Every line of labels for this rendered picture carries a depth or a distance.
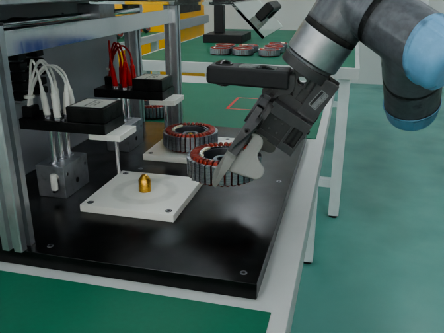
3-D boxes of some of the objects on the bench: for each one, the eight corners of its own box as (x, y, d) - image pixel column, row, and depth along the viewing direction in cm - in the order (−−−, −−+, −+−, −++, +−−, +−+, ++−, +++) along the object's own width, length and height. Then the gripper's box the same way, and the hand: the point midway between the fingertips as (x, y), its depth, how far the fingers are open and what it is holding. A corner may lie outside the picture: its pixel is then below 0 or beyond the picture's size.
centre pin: (152, 188, 80) (152, 173, 79) (148, 193, 78) (147, 177, 77) (141, 187, 81) (141, 172, 80) (137, 191, 79) (135, 176, 78)
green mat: (328, 89, 172) (328, 88, 172) (315, 139, 117) (315, 139, 117) (85, 77, 194) (85, 77, 194) (-23, 115, 139) (-23, 114, 139)
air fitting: (60, 190, 79) (58, 173, 78) (56, 193, 78) (54, 176, 77) (54, 189, 79) (52, 172, 78) (50, 193, 78) (47, 175, 77)
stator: (226, 141, 104) (226, 123, 103) (204, 157, 95) (203, 138, 93) (178, 135, 108) (178, 118, 107) (153, 150, 99) (152, 132, 97)
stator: (142, 121, 131) (141, 108, 130) (127, 113, 140) (126, 100, 139) (180, 116, 136) (180, 103, 135) (163, 108, 145) (162, 96, 144)
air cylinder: (144, 141, 108) (143, 117, 106) (129, 152, 101) (127, 126, 99) (122, 139, 109) (121, 115, 107) (107, 150, 102) (105, 124, 100)
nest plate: (234, 143, 107) (234, 137, 106) (217, 166, 93) (216, 160, 93) (169, 138, 110) (168, 133, 110) (143, 160, 97) (142, 154, 96)
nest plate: (203, 184, 85) (203, 178, 84) (174, 222, 71) (173, 215, 71) (122, 176, 88) (121, 170, 88) (80, 211, 75) (79, 204, 74)
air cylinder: (90, 182, 86) (86, 152, 84) (67, 199, 79) (63, 166, 77) (63, 179, 87) (60, 149, 85) (39, 195, 80) (34, 164, 78)
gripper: (338, 97, 58) (248, 221, 66) (342, 72, 75) (269, 172, 83) (277, 57, 58) (195, 185, 66) (295, 40, 75) (227, 144, 83)
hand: (222, 166), depth 75 cm, fingers closed on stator, 13 cm apart
